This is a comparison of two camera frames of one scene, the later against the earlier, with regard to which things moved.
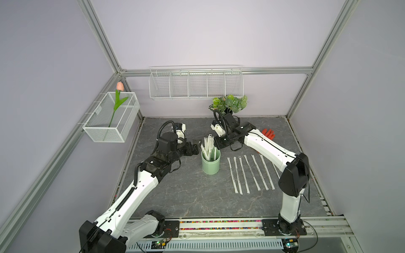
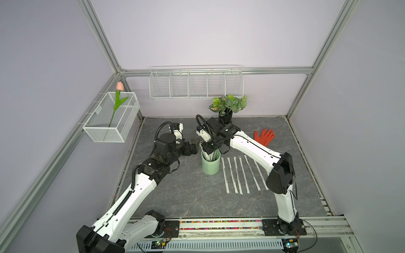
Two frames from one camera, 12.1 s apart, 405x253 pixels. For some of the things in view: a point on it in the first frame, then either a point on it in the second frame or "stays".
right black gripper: x=217 y=143 to x=206 y=149
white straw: x=240 y=185 stays
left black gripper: x=190 y=152 stays
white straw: x=258 y=188 stays
